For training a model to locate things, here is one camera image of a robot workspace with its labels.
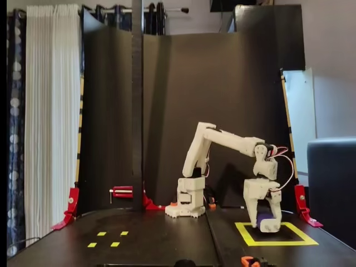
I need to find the dark blue dotted curtain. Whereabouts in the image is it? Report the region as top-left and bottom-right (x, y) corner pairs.
(7, 8), (28, 259)

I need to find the black vertical camera post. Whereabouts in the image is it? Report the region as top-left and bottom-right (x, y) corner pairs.
(131, 0), (145, 212)

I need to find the black wall screen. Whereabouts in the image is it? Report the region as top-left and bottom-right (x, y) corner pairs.
(210, 0), (256, 12)

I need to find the black curved backdrop sheet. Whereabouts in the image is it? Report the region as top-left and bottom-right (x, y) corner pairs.
(76, 7), (300, 217)

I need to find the black hanging cable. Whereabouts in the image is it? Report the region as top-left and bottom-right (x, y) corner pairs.
(218, 0), (225, 33)

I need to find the dark blue sofa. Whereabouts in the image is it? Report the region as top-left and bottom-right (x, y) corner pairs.
(306, 137), (356, 251)

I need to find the silver curtain rod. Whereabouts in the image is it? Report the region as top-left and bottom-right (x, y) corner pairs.
(8, 7), (190, 14)

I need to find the black power cable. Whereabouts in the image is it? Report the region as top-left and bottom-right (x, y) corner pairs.
(204, 183), (221, 201)

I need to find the blue white charger block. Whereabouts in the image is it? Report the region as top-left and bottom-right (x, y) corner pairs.
(255, 212), (281, 234)

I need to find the striped wooden support stick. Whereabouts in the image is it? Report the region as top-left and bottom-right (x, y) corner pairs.
(279, 68), (300, 186)
(74, 76), (85, 187)

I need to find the red plastic corner bracket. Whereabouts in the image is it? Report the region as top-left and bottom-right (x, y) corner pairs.
(294, 185), (324, 229)
(50, 186), (80, 230)

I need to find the black cardboard panel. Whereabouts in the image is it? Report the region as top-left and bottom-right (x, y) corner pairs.
(233, 4), (306, 72)

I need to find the yellow tape square outline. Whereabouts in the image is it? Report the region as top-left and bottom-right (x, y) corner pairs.
(234, 221), (319, 248)

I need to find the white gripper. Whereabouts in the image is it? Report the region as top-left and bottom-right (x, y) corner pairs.
(243, 179), (282, 228)

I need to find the red white servo cable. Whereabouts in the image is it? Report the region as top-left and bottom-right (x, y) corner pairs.
(274, 146), (296, 192)

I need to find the black floor cable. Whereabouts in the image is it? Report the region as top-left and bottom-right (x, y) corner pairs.
(7, 236), (42, 253)

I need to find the red screw clamp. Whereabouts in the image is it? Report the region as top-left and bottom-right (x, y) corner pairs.
(108, 185), (134, 204)

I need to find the white pleated curtain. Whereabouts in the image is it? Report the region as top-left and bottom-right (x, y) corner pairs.
(24, 4), (83, 247)

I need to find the dark navy grommet curtain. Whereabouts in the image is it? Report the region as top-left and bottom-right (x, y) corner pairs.
(80, 1), (167, 36)

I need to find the red post base bracket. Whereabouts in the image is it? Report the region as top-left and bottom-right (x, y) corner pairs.
(142, 182), (167, 211)

